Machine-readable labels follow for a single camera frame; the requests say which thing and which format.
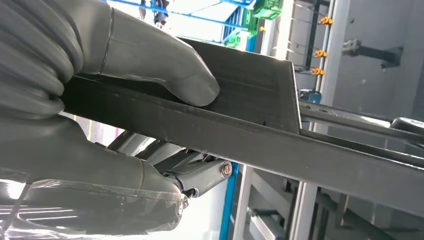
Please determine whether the white steel column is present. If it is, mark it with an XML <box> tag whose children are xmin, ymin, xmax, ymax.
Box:
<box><xmin>290</xmin><ymin>0</ymin><xmax>348</xmax><ymax>240</ymax></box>

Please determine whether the green plastic crate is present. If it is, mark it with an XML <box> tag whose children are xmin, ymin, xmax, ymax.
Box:
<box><xmin>243</xmin><ymin>0</ymin><xmax>285</xmax><ymax>38</ymax></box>

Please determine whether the black metal bracket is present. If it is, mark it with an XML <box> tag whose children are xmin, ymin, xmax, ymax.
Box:
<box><xmin>342</xmin><ymin>39</ymin><xmax>404</xmax><ymax>70</ymax></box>

